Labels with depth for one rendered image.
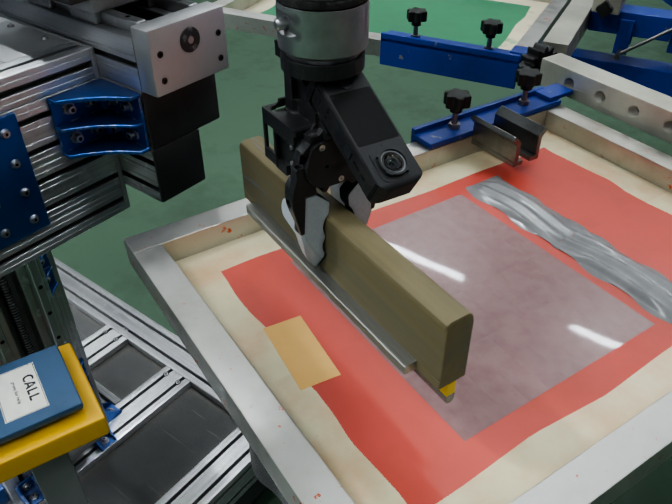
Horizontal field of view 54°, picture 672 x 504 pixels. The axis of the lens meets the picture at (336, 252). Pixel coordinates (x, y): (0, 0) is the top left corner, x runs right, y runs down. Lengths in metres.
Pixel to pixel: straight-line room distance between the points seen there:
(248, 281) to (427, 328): 0.36
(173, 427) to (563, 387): 1.11
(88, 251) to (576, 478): 2.21
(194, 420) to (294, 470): 1.07
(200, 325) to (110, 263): 1.80
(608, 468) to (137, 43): 0.73
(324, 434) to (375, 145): 0.30
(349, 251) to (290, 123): 0.13
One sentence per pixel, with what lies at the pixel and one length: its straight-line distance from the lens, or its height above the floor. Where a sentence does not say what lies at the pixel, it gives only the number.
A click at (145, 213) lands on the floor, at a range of 2.77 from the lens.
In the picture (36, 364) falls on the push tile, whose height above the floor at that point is 0.97.
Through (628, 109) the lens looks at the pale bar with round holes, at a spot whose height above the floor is 1.01.
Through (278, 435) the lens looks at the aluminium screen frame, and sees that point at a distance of 0.63.
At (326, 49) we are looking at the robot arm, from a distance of 0.53.
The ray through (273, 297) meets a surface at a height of 0.95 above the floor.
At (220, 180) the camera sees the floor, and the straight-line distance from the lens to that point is 2.91.
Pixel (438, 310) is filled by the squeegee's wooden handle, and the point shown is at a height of 1.14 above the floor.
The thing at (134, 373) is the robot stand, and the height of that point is 0.21.
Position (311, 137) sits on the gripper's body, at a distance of 0.57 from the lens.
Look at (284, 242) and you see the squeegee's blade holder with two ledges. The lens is 0.70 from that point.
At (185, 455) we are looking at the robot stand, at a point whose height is 0.21.
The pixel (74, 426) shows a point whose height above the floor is 0.95.
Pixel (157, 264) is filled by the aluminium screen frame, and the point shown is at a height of 0.99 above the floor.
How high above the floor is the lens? 1.50
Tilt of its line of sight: 38 degrees down
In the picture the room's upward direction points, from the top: straight up
